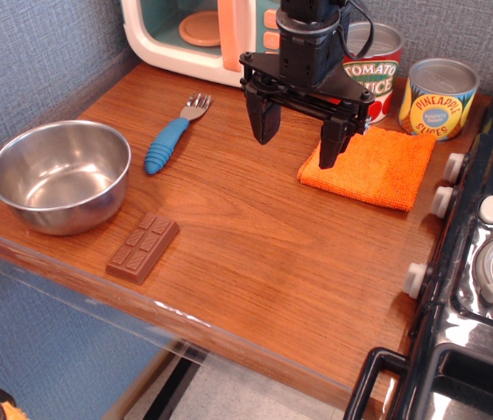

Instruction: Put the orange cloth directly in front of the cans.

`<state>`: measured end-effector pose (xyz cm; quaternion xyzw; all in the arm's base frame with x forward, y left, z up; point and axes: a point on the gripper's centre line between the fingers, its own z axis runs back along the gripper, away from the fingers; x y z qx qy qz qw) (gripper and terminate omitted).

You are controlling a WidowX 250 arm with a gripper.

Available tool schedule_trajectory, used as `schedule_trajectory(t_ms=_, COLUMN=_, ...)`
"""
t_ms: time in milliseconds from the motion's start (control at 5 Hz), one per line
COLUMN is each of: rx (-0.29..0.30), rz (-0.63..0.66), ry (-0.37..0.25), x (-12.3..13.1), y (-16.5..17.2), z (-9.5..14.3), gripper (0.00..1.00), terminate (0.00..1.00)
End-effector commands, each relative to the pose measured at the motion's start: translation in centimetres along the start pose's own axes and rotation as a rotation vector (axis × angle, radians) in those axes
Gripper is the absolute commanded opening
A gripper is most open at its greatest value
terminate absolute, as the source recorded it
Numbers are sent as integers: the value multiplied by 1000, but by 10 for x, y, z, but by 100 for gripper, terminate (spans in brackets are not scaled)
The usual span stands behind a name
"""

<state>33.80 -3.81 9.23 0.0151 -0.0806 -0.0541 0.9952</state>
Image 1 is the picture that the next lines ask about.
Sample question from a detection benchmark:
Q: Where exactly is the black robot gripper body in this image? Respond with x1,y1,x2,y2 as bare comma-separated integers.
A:
239,1,374,131

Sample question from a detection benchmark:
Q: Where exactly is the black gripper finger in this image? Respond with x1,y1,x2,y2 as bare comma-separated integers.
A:
319,113,356,170
244,83,283,144

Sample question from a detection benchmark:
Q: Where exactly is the orange cloth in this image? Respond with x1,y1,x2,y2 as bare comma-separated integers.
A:
297,127,436,212

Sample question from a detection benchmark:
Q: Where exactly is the tomato sauce can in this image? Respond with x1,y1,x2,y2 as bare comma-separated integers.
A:
343,23,405,123

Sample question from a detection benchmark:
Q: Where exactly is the toy microwave oven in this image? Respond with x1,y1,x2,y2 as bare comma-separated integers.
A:
120,0,280,87

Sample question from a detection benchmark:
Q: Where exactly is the pineapple slices can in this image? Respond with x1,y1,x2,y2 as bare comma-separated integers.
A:
398,58,480,141

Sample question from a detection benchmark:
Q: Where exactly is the white stove knob top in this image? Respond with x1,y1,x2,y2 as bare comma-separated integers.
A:
443,153,466,184

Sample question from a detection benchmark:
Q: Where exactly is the white stove knob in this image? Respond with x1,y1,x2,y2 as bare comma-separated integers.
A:
403,262,427,299
430,186,454,219
443,153,466,184

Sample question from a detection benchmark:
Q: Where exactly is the white stove knob middle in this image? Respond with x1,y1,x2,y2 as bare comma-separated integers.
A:
430,186,454,219

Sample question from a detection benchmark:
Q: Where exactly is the white stove knob bottom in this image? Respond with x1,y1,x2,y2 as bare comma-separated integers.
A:
403,262,427,299

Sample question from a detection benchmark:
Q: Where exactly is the toy chocolate bar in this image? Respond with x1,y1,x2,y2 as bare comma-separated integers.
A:
106,213,180,284

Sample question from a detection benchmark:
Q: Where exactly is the stainless steel bowl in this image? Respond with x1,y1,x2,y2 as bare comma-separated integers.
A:
0,120,131,236

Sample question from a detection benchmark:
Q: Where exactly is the black toy stove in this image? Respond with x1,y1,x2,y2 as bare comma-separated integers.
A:
345,97,493,419

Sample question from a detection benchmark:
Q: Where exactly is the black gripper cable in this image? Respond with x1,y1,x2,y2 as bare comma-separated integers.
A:
336,0,376,62

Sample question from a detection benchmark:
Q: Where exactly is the blue handled fork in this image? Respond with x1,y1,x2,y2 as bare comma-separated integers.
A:
144,93,212,175

